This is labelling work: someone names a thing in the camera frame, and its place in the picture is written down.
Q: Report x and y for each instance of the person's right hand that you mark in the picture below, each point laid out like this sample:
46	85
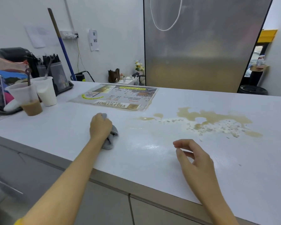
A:
198	164

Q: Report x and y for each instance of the person's left hand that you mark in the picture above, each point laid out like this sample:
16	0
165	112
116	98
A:
99	126

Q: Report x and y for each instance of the person's right thumb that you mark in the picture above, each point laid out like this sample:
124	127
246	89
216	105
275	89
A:
182	158

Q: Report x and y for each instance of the person's left fingers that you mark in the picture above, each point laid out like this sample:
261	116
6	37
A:
109	127

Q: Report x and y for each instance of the grey cleaning cloth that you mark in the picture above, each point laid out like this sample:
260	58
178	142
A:
111	135

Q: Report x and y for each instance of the person's right forearm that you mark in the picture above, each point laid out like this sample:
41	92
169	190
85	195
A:
215	203

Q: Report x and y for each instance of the person's left forearm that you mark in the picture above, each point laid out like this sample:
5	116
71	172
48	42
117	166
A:
60	182

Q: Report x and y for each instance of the laminated menu sheet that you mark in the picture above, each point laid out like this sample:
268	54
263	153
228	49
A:
117	97

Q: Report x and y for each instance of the spilled coffee puddle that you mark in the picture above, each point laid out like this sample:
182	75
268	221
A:
215	120

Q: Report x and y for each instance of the brown handbag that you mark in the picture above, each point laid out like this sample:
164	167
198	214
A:
113	76

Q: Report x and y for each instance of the black serving tray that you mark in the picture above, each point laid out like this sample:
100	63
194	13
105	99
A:
66	87

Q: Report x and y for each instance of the grey cabinet door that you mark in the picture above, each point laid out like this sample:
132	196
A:
37	171
159	213

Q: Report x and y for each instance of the white and yellow flowers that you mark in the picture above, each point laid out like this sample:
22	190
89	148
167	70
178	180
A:
139	65

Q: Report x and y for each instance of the plastic cup of milk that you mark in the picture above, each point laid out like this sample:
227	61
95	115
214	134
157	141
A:
47	93

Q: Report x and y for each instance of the clear straw holder box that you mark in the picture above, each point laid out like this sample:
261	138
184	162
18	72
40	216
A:
59	76

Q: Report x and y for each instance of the metal stirring spoon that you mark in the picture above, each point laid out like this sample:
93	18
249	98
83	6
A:
49	66

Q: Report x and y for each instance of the plastic cup of iced coffee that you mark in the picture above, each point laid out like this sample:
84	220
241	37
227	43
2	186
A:
27	100

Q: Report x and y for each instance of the bunch of black straws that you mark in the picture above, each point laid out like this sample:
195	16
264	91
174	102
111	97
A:
49	59

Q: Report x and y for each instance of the black stirring spoon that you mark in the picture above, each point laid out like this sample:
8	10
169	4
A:
28	76

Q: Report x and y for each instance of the black waste bin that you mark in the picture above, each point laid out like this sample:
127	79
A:
253	90

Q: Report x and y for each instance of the white power socket strip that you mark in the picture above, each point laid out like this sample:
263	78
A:
69	34

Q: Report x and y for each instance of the stainless steel fridge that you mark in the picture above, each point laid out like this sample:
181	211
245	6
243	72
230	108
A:
201	44

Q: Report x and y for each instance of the wooden shelf box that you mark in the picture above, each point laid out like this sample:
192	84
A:
259	67

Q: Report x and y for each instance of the black bag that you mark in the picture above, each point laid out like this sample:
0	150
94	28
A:
12	54

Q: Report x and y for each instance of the yellow storage box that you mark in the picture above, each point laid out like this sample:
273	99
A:
267	35

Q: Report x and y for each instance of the printed code paper on wall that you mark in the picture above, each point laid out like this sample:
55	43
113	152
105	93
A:
93	39

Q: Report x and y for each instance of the white paper sheet on wall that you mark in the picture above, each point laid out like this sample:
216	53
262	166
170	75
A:
40	36

